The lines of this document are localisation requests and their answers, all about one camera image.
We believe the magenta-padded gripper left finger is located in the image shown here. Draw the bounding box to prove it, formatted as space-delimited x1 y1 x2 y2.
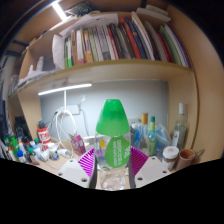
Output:
57 148 98 189

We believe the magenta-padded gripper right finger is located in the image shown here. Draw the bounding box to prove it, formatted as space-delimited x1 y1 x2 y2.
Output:
129 145 172 189

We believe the clear bottle with green cap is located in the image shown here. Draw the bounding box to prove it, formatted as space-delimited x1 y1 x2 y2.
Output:
94 98 132 192

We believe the white-lidded brown jar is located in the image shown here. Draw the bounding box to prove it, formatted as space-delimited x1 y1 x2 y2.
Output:
161 145 180 172

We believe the magenta snack pouch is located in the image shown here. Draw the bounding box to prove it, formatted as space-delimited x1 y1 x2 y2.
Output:
68 133 86 157

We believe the green-capped slim bottle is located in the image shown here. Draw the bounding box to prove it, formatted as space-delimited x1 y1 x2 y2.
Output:
148 115 157 156

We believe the brown cup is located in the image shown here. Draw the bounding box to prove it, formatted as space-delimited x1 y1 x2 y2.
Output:
175 148 198 172

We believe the yellow-capped bottle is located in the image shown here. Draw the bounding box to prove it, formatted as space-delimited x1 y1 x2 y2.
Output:
139 113 150 151

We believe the red and white canister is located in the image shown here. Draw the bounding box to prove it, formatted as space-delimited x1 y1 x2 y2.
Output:
37 120 52 151

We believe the clear glass bottle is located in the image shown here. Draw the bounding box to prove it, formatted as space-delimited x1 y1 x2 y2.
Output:
172 102 189 151

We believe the white light bar desk lamp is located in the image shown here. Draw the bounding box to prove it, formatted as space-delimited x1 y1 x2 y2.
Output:
37 83 93 116

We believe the ceiling light tube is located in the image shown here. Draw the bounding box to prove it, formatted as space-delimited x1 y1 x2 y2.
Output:
51 1 68 22

